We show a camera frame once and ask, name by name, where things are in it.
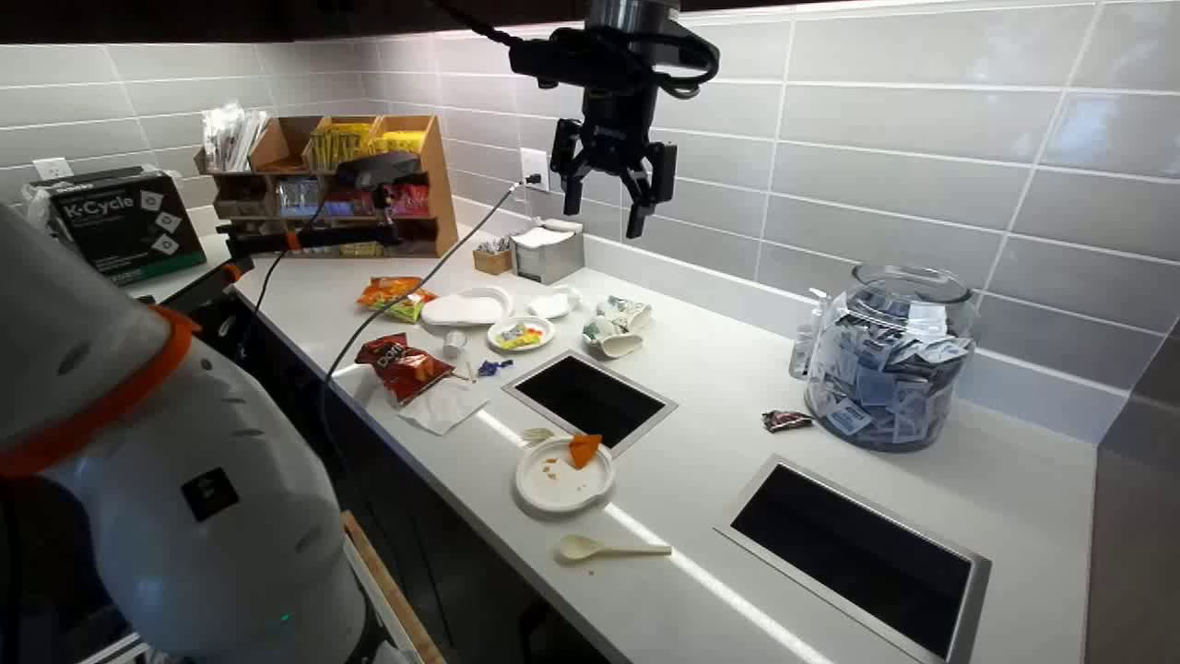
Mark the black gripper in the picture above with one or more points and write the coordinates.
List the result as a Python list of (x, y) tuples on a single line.
[(618, 116)]

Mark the orange tortilla chip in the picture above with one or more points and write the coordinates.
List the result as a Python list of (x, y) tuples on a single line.
[(584, 446)]

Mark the cream plastic spoon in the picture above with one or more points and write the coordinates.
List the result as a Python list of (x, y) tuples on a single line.
[(576, 546)]

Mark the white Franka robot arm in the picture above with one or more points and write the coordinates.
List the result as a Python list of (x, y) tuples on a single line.
[(184, 493)]

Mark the plate with yellow food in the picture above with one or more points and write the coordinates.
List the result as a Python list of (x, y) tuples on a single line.
[(520, 337)]

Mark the empty white plate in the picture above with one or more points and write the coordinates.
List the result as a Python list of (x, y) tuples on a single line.
[(466, 312)]

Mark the white paper plate with crumbs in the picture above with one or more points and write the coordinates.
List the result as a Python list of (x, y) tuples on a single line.
[(545, 484)]

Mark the white napkin dispenser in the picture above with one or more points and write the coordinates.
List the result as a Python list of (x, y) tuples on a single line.
[(545, 250)]

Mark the crushed patterned paper cup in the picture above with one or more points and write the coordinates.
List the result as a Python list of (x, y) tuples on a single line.
[(609, 339), (627, 312)]

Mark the small brown box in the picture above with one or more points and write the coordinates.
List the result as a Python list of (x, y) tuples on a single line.
[(491, 260)]

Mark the wooden condiment organizer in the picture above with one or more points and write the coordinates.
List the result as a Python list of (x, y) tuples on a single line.
[(424, 186)]

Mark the small blue wrapper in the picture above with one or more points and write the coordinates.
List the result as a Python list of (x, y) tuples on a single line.
[(495, 367)]

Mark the small white sauce cup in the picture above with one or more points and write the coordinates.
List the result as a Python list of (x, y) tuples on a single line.
[(455, 343)]

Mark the orange snack bag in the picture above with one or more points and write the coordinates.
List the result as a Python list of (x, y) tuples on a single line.
[(391, 295)]

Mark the small clear sanitizer bottle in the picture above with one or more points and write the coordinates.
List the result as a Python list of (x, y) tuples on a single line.
[(804, 343)]

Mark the white paper napkin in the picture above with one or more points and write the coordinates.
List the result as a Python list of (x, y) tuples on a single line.
[(446, 408)]

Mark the red chip bag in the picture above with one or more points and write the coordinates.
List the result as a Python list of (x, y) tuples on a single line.
[(402, 367)]

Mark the small brown candy wrapper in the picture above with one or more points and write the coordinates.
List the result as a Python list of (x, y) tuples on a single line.
[(788, 423)]

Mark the glass jar of packets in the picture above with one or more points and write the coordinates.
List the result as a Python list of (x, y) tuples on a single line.
[(886, 370)]

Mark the white crumpled bag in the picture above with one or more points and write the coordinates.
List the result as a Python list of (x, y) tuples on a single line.
[(231, 134)]

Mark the wooden drawer edge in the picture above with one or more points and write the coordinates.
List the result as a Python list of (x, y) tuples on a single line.
[(391, 596)]

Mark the black recycling box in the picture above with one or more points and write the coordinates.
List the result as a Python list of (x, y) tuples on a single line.
[(121, 227)]

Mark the dark wooden cabinet panel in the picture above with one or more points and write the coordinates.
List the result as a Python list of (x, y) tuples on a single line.
[(1135, 516)]

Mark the white wall outlet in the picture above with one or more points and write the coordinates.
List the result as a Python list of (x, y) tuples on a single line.
[(533, 166)]

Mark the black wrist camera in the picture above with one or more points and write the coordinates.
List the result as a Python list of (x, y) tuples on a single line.
[(545, 56)]

